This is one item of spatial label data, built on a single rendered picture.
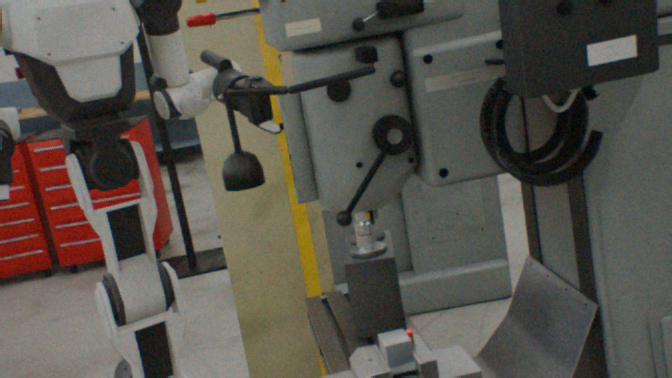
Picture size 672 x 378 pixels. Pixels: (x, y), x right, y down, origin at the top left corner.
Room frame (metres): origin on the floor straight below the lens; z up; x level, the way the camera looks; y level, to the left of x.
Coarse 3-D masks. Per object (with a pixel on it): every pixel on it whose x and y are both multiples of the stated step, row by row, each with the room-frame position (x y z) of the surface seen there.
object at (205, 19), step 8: (256, 8) 1.63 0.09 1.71; (200, 16) 1.61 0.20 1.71; (208, 16) 1.61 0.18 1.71; (216, 16) 1.61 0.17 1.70; (224, 16) 1.61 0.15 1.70; (232, 16) 1.62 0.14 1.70; (240, 16) 1.62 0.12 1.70; (192, 24) 1.60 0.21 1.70; (200, 24) 1.61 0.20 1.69; (208, 24) 1.61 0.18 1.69
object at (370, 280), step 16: (352, 240) 1.95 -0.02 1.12; (384, 240) 1.94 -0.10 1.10; (352, 256) 1.85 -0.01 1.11; (368, 256) 1.82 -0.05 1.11; (384, 256) 1.82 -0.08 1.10; (352, 272) 1.81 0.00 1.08; (368, 272) 1.81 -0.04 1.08; (384, 272) 1.81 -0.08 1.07; (352, 288) 1.81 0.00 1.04; (368, 288) 1.81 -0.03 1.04; (384, 288) 1.81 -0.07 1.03; (352, 304) 1.81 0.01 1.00; (368, 304) 1.81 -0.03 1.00; (384, 304) 1.81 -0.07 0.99; (400, 304) 1.80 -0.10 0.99; (368, 320) 1.81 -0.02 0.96; (384, 320) 1.81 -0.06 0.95; (400, 320) 1.80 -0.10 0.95; (368, 336) 1.81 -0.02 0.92
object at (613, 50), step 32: (512, 0) 1.22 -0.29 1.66; (544, 0) 1.21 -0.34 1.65; (576, 0) 1.21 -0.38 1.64; (608, 0) 1.21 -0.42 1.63; (640, 0) 1.23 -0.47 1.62; (512, 32) 1.23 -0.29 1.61; (544, 32) 1.21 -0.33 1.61; (576, 32) 1.21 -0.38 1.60; (608, 32) 1.22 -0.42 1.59; (640, 32) 1.23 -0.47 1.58; (512, 64) 1.24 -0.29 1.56; (544, 64) 1.21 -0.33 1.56; (576, 64) 1.21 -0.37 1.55; (608, 64) 1.22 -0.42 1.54; (640, 64) 1.22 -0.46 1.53
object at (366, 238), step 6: (360, 228) 1.85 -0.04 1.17; (366, 228) 1.84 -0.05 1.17; (372, 228) 1.85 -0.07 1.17; (360, 234) 1.85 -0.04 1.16; (366, 234) 1.84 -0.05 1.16; (372, 234) 1.85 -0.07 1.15; (360, 240) 1.85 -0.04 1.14; (366, 240) 1.84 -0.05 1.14; (372, 240) 1.85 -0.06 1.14; (360, 246) 1.85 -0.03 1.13; (366, 246) 1.84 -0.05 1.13; (372, 246) 1.85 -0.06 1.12
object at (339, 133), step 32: (320, 64) 1.45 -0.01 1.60; (352, 64) 1.45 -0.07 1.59; (384, 64) 1.46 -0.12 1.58; (320, 96) 1.45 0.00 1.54; (352, 96) 1.45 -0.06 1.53; (384, 96) 1.46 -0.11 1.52; (320, 128) 1.45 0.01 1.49; (352, 128) 1.45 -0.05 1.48; (320, 160) 1.46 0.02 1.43; (352, 160) 1.45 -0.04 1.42; (384, 160) 1.45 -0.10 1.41; (416, 160) 1.47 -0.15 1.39; (320, 192) 1.49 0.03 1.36; (352, 192) 1.45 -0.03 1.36; (384, 192) 1.47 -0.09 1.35
